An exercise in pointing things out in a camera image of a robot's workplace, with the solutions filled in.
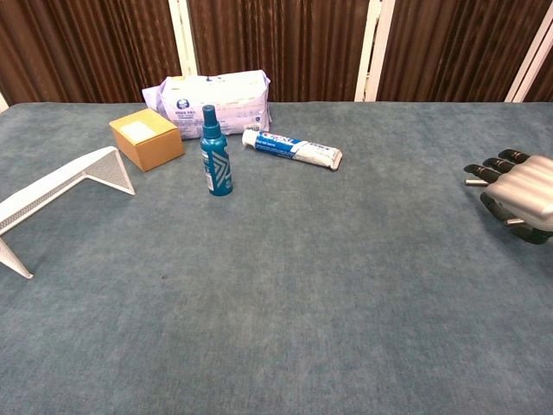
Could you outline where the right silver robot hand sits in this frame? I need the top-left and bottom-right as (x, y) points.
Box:
(463, 149), (553, 246)

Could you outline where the brown pleated curtain panel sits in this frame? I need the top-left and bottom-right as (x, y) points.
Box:
(0, 0), (182, 105)
(524, 38), (553, 103)
(376, 0), (544, 103)
(188, 0), (372, 103)

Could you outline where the white blue toothpaste tube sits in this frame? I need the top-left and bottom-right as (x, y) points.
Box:
(240, 128), (344, 172)

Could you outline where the teal felt table cover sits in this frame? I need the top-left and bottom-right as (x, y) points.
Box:
(0, 101), (553, 415)

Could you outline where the blue spray bottle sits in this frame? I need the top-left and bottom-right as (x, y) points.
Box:
(200, 104), (234, 197)

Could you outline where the purple white tissue pack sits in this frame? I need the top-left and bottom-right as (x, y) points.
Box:
(141, 69), (272, 141)

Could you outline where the brown cardboard box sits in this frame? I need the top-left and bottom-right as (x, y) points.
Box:
(108, 107), (186, 173)

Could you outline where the white mesh metal rack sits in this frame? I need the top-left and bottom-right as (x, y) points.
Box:
(0, 145), (137, 280)

